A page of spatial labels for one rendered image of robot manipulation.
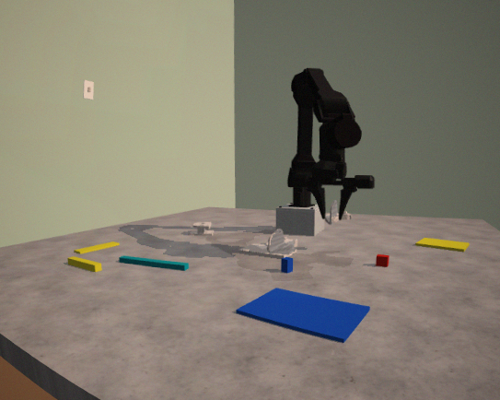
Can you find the blue flat rectangular plate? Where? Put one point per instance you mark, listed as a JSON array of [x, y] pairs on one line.
[[332, 319]]

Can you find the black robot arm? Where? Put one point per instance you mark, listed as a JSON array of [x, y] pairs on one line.
[[339, 130]]

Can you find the yellow rectangular bar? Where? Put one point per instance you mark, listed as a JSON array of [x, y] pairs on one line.
[[84, 264]]

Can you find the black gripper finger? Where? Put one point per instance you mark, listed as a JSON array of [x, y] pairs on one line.
[[319, 195], [345, 196]]

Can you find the small red cube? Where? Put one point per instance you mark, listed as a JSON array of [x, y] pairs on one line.
[[382, 260]]

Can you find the teal rectangular bar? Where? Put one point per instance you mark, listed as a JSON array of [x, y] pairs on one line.
[[154, 263]]

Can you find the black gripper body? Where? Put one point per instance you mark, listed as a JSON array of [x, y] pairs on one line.
[[359, 181]]

